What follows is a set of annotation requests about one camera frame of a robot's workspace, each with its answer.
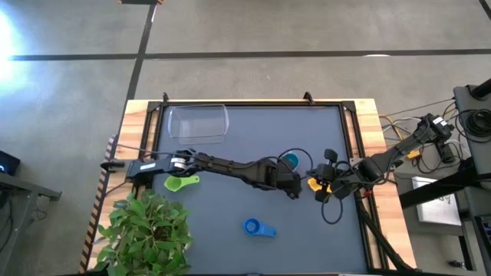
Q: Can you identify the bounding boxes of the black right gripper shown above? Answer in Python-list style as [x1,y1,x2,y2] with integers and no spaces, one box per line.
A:
[315,163,342,203]

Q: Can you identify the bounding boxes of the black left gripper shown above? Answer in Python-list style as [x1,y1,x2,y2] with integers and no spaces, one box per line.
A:
[263,167,303,201]

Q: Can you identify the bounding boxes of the turquoise measuring cup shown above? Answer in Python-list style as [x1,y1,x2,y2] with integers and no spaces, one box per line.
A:
[282,152,301,170]

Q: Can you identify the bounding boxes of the blue measuring cup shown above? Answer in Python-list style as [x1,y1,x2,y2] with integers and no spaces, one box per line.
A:
[242,218,278,239]

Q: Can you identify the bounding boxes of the green measuring cup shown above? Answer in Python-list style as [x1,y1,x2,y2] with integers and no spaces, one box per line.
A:
[163,174,201,193]

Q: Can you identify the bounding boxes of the clear plastic basket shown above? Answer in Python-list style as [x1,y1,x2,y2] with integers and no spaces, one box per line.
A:
[167,103,230,146]

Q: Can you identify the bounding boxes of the white box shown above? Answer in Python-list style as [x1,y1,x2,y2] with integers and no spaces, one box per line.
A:
[412,176,463,226]

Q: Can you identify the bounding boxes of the black power strip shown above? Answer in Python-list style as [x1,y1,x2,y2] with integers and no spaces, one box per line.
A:
[437,132,457,164]

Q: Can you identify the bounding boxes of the green potted plant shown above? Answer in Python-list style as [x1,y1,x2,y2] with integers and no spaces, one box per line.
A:
[91,189,195,276]

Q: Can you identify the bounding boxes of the black equipment stand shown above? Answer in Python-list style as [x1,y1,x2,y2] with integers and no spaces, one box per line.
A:
[398,78,491,276]

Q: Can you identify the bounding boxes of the yellow black hazard tape strip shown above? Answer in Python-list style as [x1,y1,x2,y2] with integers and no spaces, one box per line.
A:
[78,133,118,274]

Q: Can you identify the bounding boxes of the black metal cart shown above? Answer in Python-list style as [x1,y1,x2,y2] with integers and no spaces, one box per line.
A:
[0,170,62,276]

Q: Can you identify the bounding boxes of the black device blue light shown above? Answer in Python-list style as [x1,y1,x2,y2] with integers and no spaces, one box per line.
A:
[0,149,21,176]

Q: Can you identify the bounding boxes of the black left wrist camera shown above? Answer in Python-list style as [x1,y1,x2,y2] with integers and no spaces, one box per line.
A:
[274,156,295,173]

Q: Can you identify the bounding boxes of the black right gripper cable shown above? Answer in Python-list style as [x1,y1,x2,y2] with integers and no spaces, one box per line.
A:
[321,191,344,225]

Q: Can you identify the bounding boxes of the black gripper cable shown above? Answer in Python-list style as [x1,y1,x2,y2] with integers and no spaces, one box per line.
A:
[278,147,315,181]
[321,191,344,225]

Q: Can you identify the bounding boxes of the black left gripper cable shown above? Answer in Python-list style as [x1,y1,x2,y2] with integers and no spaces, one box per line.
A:
[278,147,315,181]

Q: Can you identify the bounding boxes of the black cable conduit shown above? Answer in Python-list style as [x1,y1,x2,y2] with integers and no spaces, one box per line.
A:
[354,191,417,272]

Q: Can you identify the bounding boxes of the tangled power cables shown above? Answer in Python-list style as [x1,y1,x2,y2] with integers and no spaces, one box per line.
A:
[377,97,461,173]

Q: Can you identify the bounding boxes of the coiled black cable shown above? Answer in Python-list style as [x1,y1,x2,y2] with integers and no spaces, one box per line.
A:
[458,109,491,143]

